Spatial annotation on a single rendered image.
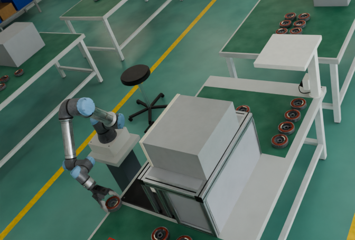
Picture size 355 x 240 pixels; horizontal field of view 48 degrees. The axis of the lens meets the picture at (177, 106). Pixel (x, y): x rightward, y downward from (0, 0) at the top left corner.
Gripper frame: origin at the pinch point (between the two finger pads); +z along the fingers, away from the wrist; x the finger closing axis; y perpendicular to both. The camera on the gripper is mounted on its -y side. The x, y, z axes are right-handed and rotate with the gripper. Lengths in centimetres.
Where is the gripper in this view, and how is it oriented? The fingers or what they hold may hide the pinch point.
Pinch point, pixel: (114, 204)
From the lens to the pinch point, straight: 276.2
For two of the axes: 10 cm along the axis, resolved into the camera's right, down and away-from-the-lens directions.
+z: 6.8, 7.0, 2.2
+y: -5.5, 2.8, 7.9
